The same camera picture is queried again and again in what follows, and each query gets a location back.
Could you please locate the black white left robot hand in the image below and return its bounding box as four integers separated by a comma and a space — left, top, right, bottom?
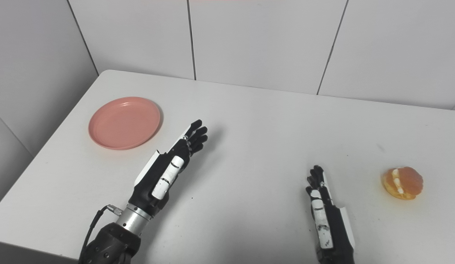
128, 120, 208, 217

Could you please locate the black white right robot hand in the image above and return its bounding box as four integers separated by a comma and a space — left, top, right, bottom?
306, 165, 356, 264

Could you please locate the pink round plate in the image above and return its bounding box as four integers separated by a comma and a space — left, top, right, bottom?
88, 97, 161, 150

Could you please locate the orange cream puff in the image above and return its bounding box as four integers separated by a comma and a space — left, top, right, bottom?
382, 167, 424, 200

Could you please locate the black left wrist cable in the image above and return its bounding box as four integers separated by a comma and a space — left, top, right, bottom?
79, 205, 123, 263

